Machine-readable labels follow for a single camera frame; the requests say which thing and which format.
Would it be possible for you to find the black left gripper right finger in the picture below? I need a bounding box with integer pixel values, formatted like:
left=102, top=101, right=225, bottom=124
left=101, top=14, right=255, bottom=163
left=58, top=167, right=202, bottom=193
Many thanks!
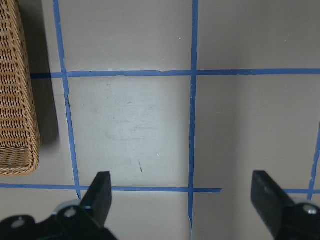
left=250, top=170, right=295, bottom=237

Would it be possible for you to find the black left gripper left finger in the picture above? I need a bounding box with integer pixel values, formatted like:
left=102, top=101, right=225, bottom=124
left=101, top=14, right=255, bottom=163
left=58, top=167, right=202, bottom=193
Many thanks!
left=79, top=171, right=112, bottom=227

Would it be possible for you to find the brown wicker basket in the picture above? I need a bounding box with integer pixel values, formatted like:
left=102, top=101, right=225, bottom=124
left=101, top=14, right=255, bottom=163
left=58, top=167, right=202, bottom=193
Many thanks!
left=0, top=0, right=41, bottom=177

